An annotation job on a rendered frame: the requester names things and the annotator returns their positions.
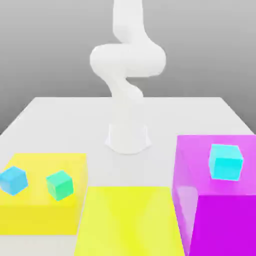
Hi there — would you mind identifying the small green cube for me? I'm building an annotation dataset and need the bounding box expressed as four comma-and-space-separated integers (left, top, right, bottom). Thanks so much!
45, 169, 75, 202

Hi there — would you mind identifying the small cyan cube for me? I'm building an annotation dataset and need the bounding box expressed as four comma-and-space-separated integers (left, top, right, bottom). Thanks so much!
208, 143, 244, 182

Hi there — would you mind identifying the small blue cube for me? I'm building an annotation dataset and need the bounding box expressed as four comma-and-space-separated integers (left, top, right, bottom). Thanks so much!
0, 165, 29, 197

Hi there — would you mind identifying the large lime yellow box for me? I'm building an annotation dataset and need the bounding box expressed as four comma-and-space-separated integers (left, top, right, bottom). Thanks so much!
73, 186, 186, 256

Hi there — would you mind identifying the large magenta box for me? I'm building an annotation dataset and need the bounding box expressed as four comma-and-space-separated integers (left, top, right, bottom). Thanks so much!
171, 134, 256, 256

